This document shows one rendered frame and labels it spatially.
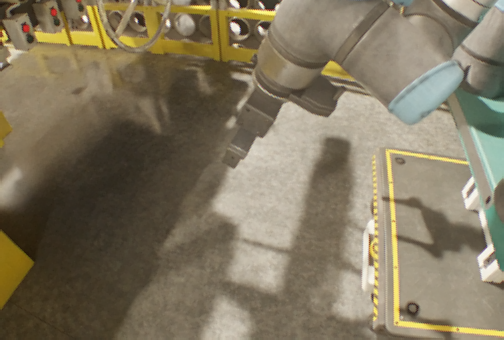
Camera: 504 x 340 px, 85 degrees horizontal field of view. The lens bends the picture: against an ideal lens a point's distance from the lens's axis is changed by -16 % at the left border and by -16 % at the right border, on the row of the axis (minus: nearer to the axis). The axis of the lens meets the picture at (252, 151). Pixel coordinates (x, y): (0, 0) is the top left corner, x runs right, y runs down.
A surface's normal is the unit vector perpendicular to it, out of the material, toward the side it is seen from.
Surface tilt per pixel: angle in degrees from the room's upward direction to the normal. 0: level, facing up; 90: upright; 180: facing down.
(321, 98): 25
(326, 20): 76
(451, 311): 0
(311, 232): 0
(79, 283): 0
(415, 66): 50
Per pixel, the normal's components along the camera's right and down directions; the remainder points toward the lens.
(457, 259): -0.01, -0.71
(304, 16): -0.58, 0.59
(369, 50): -0.45, 0.37
